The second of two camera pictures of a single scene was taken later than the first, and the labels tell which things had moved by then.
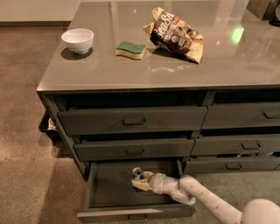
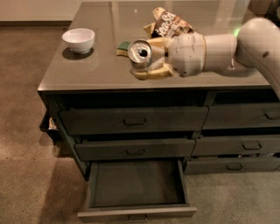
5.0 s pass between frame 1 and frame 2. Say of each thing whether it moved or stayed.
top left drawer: stayed
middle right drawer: stayed
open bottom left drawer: stayed
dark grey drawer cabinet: stayed
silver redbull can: moved
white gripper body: moved
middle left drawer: stayed
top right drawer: stayed
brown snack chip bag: stayed
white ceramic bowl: stayed
